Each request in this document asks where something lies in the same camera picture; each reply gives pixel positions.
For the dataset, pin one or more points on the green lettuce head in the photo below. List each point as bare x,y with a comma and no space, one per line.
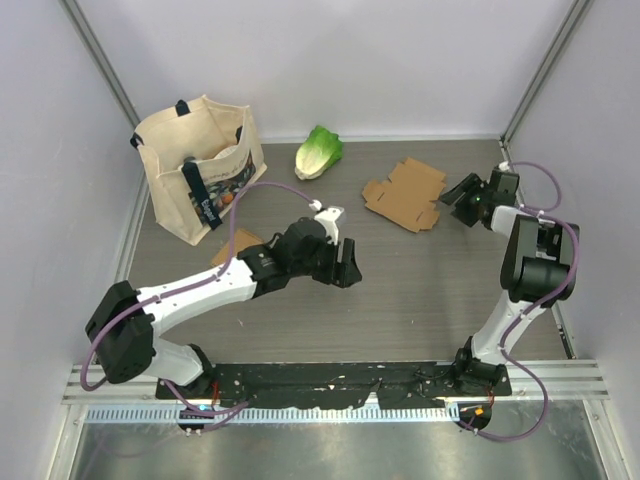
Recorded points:
319,152

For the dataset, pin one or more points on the brown cardboard box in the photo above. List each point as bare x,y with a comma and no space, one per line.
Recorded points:
242,239

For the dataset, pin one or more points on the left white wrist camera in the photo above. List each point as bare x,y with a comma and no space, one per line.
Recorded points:
330,218

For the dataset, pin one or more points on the beige canvas tote bag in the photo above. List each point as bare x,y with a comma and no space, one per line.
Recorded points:
191,190

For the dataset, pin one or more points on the white slotted cable duct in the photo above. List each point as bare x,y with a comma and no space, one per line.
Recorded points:
165,413

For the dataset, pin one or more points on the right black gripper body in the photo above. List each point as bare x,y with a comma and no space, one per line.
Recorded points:
467,206

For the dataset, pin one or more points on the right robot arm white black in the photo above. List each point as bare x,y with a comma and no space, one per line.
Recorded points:
538,270

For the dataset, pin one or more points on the white item inside bag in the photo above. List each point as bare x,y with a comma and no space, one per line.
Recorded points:
226,152

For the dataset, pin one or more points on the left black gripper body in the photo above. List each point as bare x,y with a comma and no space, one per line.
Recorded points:
327,268

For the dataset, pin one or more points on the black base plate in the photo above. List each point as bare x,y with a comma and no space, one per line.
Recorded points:
338,386

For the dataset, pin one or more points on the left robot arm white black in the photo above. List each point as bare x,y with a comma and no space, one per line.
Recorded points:
126,329

